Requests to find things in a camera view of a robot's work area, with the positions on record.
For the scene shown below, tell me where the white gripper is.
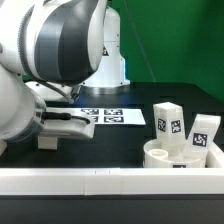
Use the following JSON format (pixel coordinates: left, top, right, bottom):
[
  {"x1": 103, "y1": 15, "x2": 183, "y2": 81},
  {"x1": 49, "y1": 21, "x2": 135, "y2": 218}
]
[{"x1": 24, "y1": 81, "x2": 96, "y2": 140}]

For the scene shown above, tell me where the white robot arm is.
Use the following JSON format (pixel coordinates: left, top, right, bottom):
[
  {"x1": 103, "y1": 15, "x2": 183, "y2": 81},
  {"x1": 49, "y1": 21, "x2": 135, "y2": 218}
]
[{"x1": 0, "y1": 0, "x2": 110, "y2": 142}]

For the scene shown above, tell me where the white marker sheet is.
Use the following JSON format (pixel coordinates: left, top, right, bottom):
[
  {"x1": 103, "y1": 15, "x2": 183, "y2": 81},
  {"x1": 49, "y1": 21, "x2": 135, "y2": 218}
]
[{"x1": 81, "y1": 108, "x2": 146, "y2": 125}]

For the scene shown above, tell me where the white U-shaped fence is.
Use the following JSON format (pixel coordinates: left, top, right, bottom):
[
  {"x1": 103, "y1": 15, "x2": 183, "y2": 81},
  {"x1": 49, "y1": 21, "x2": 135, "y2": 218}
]
[{"x1": 0, "y1": 145, "x2": 224, "y2": 196}]

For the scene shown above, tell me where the white round stool seat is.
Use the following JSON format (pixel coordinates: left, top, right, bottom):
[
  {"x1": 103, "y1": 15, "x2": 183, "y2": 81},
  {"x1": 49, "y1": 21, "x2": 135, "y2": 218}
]
[{"x1": 143, "y1": 139, "x2": 208, "y2": 168}]

